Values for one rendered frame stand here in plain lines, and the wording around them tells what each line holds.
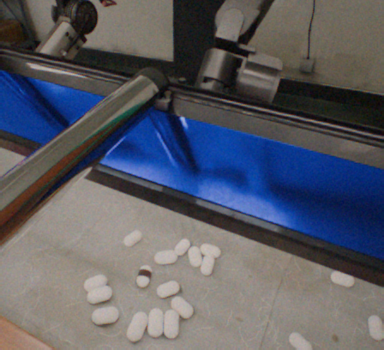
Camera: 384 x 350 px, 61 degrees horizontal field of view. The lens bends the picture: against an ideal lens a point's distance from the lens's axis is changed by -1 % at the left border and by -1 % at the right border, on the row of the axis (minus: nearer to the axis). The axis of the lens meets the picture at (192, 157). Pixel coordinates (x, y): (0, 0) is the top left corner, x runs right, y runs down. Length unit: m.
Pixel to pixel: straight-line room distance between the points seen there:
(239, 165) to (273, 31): 2.26
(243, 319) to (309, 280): 0.12
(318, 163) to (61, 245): 0.50
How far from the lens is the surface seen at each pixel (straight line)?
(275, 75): 0.54
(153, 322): 0.49
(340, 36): 2.42
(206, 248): 0.55
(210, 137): 0.20
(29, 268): 0.61
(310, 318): 0.54
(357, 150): 0.19
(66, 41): 1.14
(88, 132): 0.16
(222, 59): 0.54
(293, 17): 2.39
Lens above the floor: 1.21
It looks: 40 degrees down
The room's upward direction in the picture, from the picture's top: straight up
